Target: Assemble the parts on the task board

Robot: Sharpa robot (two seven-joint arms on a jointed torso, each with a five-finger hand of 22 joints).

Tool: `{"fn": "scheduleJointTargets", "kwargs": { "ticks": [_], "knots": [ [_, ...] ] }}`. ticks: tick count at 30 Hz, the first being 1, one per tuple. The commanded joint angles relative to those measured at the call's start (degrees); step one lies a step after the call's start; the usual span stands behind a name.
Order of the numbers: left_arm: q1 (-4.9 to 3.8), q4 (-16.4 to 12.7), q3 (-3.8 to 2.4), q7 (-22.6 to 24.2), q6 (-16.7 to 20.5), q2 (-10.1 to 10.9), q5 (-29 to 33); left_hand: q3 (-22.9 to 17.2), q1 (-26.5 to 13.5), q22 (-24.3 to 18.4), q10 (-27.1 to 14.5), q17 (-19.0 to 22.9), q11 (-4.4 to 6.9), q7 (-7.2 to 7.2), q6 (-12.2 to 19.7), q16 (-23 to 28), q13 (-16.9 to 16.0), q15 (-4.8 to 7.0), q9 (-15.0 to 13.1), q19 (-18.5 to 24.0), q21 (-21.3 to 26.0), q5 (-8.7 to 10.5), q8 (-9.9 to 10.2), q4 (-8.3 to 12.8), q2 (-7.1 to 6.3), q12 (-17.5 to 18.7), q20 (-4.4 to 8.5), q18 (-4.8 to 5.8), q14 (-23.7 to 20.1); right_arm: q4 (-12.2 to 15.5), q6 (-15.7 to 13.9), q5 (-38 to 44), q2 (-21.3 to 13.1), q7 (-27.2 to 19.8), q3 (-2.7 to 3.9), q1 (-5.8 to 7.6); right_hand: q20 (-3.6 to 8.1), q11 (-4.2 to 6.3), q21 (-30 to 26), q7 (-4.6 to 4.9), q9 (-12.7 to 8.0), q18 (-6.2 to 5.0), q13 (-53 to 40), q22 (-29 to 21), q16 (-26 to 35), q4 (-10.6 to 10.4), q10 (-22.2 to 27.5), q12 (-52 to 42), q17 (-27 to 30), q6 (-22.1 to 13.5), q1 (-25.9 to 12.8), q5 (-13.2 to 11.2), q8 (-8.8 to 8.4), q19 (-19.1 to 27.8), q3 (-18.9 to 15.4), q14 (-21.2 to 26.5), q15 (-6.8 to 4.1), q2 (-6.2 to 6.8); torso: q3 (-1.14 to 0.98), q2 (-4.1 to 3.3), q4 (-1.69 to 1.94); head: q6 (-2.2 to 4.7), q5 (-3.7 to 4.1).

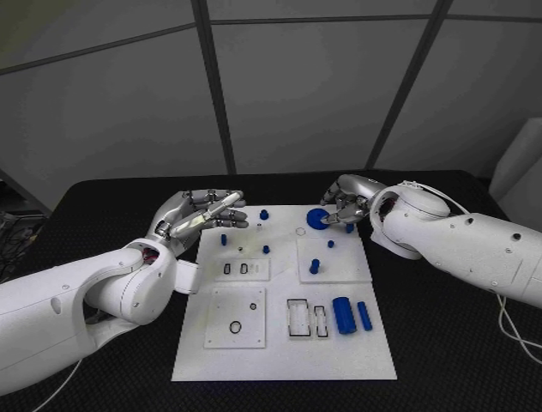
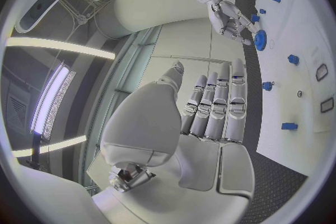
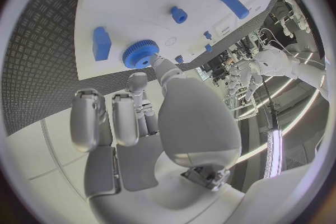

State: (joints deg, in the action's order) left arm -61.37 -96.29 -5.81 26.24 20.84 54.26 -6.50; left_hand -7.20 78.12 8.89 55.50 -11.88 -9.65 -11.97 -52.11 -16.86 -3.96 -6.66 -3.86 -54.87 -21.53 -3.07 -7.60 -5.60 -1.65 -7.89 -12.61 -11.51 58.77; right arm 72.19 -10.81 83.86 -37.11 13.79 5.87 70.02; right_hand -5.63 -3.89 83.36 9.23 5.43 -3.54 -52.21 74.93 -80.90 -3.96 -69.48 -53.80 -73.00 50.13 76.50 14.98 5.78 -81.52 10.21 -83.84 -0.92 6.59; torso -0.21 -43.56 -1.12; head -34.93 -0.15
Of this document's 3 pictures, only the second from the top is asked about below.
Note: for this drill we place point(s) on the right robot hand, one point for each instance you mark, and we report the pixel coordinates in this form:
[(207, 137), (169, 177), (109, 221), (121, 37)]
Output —
[(223, 18)]

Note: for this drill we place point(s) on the blue peg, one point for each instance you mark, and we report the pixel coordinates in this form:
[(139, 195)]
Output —
[(267, 86), (293, 59)]

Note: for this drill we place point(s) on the white task board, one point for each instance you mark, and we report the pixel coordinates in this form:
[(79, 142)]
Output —
[(291, 28)]

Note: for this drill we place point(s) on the blue gear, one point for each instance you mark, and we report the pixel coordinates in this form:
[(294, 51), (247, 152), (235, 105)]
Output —
[(260, 40)]

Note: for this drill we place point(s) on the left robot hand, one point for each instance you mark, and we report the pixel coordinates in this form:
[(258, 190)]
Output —
[(157, 123)]

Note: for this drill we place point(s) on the blue short cylinder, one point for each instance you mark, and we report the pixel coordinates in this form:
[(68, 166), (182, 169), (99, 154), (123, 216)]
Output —
[(289, 126)]

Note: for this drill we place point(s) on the small blue plug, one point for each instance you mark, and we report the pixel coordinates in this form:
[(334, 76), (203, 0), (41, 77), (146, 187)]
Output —
[(262, 11)]

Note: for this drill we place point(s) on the glowing light bar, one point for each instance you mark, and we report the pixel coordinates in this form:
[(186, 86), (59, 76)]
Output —
[(49, 100)]

